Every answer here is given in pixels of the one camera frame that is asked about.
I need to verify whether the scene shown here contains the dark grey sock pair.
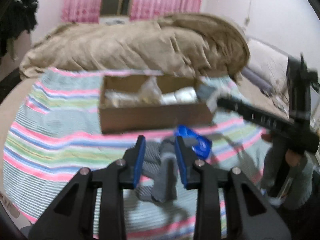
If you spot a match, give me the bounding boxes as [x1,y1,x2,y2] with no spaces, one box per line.
[136,137,178,203]

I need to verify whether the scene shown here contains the blue tissue packet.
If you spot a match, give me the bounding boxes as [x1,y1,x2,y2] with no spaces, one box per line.
[175,125,212,160]

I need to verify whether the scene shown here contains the clear plastic snack bag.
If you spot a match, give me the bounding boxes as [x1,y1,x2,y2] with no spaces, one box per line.
[138,76,162,105]

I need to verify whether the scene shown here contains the white socks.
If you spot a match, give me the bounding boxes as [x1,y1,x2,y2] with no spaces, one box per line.
[160,87,197,105]

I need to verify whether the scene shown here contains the grey fleece sleeve forearm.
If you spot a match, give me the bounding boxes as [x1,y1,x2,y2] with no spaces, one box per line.
[260,139,316,210]

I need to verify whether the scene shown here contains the person right hand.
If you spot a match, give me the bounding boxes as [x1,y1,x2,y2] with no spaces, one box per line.
[261,133,302,168]

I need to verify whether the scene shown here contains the grey pillow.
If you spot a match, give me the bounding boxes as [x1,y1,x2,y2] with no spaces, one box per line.
[241,67,274,95]

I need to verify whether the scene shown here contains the white pillow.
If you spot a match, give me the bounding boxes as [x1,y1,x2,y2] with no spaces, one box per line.
[246,38,289,96]

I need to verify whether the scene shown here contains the cardboard box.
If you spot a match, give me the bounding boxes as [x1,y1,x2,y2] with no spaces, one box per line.
[99,75,213,134]

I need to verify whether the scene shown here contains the grey sock in box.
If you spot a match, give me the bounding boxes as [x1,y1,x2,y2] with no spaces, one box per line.
[196,84,220,101]

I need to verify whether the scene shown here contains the silver foil packet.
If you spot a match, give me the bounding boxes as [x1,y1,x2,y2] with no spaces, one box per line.
[103,89,142,108]

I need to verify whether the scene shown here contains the striped pastel towel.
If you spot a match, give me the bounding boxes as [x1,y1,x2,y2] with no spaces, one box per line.
[2,68,270,239]

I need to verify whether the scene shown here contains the beige comforter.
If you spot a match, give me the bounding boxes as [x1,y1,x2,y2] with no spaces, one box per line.
[19,13,250,79]

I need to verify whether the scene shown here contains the left pink curtain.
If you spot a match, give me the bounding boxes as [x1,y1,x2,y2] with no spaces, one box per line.
[61,0,102,23]

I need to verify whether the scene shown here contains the dark hanging clothes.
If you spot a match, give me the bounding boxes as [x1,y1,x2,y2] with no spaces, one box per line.
[1,0,39,60]

